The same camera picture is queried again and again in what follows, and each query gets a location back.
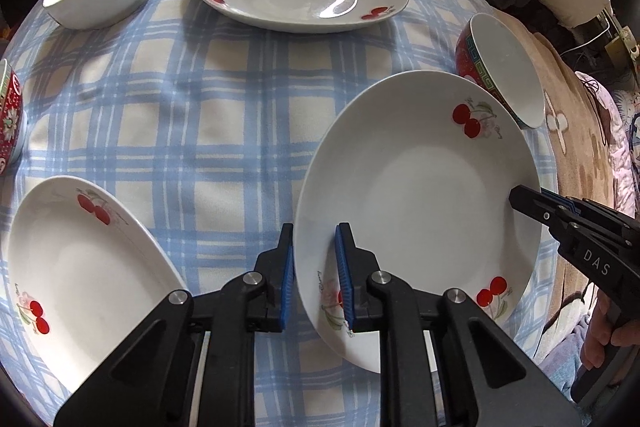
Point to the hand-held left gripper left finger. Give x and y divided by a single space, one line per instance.
286 287

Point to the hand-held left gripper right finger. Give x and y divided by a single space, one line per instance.
345 277

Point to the person's right hand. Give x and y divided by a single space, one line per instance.
597 337

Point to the pink floral blanket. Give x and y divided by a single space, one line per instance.
617 132

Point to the blue plaid bed sheet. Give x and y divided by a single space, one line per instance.
200 107

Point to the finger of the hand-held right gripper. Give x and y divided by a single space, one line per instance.
585 207
532 204

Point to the light blue towel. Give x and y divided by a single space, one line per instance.
565 357

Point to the red patterned bowl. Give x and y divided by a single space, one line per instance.
510 67
10 117

